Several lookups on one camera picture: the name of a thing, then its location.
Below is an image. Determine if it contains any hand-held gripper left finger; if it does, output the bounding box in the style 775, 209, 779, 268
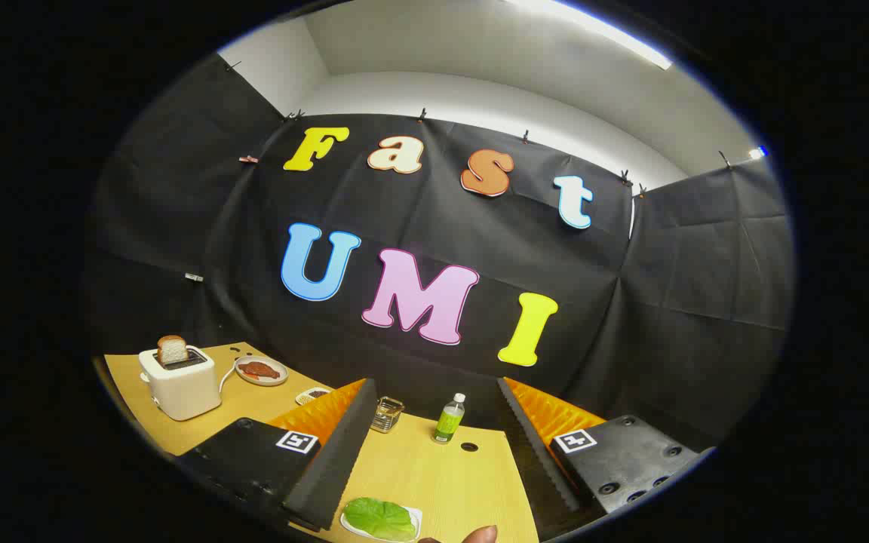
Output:
175, 379, 379, 533

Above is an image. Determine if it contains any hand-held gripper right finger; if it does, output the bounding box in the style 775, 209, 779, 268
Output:
496, 376, 716, 521

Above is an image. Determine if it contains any green lettuce leaf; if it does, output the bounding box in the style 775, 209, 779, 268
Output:
342, 497, 417, 542

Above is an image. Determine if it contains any toasted white bread slice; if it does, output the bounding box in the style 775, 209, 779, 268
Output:
157, 335, 189, 366

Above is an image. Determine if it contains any white square plate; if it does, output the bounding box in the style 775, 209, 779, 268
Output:
339, 504, 424, 543

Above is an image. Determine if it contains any green label water bottle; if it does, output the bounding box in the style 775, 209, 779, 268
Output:
432, 393, 467, 445

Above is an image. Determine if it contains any oval grey plate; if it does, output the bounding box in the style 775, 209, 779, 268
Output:
234, 356, 289, 387

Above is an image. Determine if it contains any cream white toaster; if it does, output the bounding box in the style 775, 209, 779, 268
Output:
138, 345, 223, 422

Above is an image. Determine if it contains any row of black cloth clips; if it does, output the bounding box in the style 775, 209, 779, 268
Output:
225, 60, 734, 199

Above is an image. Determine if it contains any metal wire holder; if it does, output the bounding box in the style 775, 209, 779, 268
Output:
370, 397, 405, 434

